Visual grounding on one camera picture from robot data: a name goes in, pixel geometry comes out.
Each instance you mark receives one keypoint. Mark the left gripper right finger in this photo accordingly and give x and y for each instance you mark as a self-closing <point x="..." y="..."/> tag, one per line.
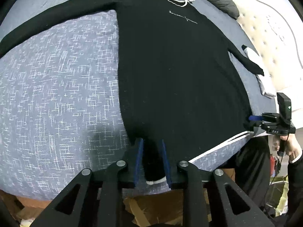
<point x="211" y="198"/>

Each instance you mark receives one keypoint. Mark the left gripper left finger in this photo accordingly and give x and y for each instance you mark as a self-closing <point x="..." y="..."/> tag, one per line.
<point x="95" y="198"/>

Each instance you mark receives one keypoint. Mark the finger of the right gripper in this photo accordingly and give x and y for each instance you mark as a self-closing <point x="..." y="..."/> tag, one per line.
<point x="255" y="118"/>

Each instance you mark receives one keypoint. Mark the black sweater white trim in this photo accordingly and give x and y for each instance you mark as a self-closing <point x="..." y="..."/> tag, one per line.
<point x="177" y="84"/>

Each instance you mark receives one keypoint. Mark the person's right forearm sleeve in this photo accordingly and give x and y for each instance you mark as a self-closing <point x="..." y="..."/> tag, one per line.
<point x="295" y="193"/>

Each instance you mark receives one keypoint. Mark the person's right hand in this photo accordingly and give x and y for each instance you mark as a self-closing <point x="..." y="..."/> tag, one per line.
<point x="291" y="145"/>

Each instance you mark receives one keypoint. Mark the folded lilac garment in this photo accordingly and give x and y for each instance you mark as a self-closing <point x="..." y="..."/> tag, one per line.
<point x="265" y="82"/>

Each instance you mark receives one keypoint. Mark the cardboard box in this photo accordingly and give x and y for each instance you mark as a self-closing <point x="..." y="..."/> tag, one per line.
<point x="166" y="209"/>

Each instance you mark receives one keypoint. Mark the person's black trousers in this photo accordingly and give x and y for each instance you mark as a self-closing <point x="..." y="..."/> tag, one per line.
<point x="252" y="168"/>

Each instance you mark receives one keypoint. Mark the cream tufted headboard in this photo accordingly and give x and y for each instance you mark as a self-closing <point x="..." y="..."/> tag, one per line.
<point x="275" y="29"/>

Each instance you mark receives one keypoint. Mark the blue patterned bed sheet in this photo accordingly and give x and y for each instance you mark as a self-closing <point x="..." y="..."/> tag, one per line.
<point x="59" y="106"/>

